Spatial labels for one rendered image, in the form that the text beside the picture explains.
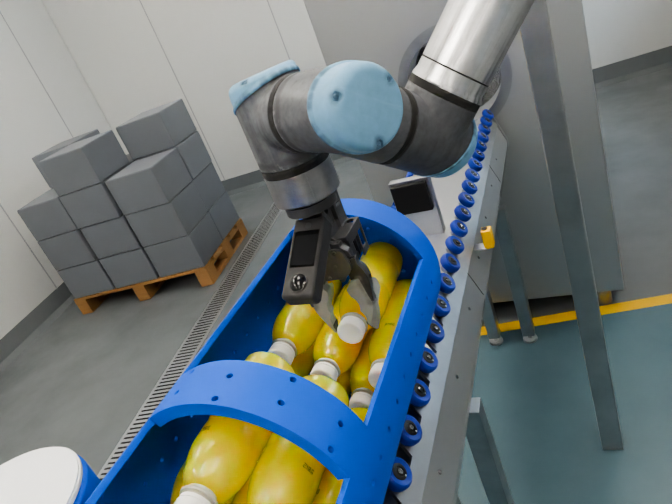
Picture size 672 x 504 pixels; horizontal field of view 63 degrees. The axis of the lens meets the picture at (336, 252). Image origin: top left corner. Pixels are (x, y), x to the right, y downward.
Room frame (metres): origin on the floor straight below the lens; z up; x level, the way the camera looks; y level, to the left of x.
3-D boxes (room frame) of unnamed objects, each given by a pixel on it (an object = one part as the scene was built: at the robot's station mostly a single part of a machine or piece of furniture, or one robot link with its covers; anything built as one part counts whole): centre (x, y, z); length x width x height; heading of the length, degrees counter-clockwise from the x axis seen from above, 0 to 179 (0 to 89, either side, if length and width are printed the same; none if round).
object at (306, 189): (0.69, 0.01, 1.34); 0.10 x 0.09 x 0.05; 62
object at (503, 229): (1.81, -0.62, 0.31); 0.06 x 0.06 x 0.63; 62
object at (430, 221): (1.23, -0.22, 1.00); 0.10 x 0.04 x 0.15; 62
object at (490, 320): (1.88, -0.50, 0.31); 0.06 x 0.06 x 0.63; 62
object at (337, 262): (0.70, 0.00, 1.25); 0.09 x 0.08 x 0.12; 152
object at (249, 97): (0.69, 0.00, 1.42); 0.10 x 0.09 x 0.12; 32
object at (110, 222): (4.20, 1.33, 0.59); 1.20 x 0.80 x 1.19; 70
